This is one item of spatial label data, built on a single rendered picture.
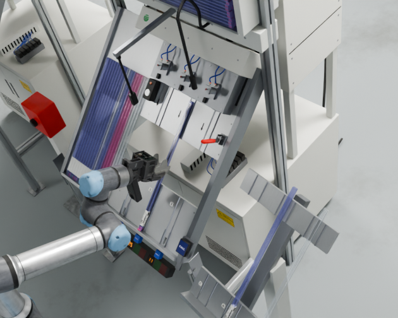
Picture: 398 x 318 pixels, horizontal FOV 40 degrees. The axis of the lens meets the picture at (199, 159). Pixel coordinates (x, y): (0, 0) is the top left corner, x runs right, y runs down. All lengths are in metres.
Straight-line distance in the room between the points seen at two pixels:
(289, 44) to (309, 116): 0.63
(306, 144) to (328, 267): 0.67
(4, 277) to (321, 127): 1.40
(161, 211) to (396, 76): 1.99
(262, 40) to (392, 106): 1.81
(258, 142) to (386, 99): 1.24
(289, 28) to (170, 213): 0.74
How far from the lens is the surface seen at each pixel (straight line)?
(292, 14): 1.77
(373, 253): 2.71
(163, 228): 1.94
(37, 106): 2.56
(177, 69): 1.86
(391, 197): 2.90
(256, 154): 2.26
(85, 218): 1.77
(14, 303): 1.86
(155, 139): 2.42
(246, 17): 1.55
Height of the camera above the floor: 2.34
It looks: 49 degrees down
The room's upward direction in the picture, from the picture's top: 15 degrees counter-clockwise
